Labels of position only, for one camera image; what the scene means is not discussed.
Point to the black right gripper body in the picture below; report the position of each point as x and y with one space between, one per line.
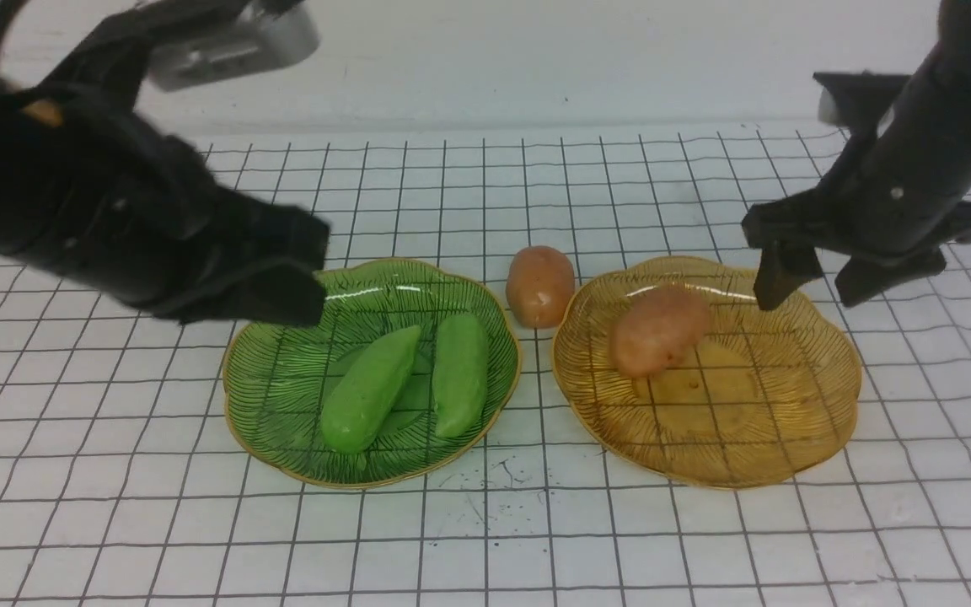
875 206

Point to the green cucumber toy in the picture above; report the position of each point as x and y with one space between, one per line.
460 377
355 411

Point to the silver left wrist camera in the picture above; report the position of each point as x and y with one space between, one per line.
214 41

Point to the brown potato toy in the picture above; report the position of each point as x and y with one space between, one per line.
540 283
658 330

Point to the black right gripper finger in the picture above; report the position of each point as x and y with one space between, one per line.
784 268
862 279

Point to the amber glass plate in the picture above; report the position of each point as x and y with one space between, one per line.
761 397

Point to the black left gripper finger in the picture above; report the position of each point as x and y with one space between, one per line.
277 291
251 233

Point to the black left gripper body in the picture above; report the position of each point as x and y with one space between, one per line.
79 205

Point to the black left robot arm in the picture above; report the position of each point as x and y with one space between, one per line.
99 87

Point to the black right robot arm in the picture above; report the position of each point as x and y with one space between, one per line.
934 108

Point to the green glass plate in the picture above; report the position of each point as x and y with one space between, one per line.
276 378

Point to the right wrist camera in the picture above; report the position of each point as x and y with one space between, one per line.
858 101

